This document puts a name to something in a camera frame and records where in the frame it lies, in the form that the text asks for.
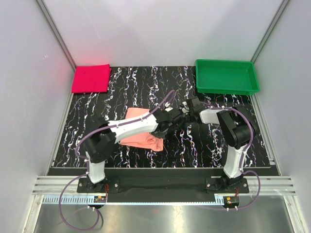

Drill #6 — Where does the peach t shirt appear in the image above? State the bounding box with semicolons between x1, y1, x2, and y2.
120;108;163;152

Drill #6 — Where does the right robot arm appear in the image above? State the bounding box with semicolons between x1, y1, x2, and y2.
180;97;259;193

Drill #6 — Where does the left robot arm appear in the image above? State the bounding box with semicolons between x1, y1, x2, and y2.
81;107;188;192

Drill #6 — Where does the green plastic tray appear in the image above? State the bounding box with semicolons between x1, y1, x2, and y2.
195;59;260;96

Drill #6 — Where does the folded magenta t shirt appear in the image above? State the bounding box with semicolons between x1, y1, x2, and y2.
71;64;111;94

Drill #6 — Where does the right controller board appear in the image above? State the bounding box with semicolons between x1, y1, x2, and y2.
224;196;240;210

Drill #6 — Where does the controller board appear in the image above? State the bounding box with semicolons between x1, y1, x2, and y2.
93;196;107;204
224;196;240;210

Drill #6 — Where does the left controller board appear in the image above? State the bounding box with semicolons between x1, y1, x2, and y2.
93;196;107;204

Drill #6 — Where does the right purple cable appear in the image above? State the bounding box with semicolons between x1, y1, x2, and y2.
200;101;263;209

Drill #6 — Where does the purple cable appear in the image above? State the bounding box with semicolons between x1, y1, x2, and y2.
200;101;263;209
58;90;177;230

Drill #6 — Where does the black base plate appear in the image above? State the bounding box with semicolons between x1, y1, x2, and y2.
77;168;249;204

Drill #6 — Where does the white slotted cable duct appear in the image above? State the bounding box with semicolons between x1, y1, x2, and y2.
43;195;224;206

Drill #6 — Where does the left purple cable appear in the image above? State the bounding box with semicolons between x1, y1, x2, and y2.
58;90;177;230

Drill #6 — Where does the aluminium front rail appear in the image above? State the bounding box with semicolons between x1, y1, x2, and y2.
32;176;296;196

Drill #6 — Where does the right aluminium corner post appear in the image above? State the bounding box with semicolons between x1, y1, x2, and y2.
250;0;292;64

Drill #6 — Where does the aluminium corner post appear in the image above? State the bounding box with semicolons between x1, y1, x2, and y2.
35;0;77;70
250;0;292;64

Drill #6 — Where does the left aluminium corner post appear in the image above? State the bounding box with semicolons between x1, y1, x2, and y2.
35;0;77;70

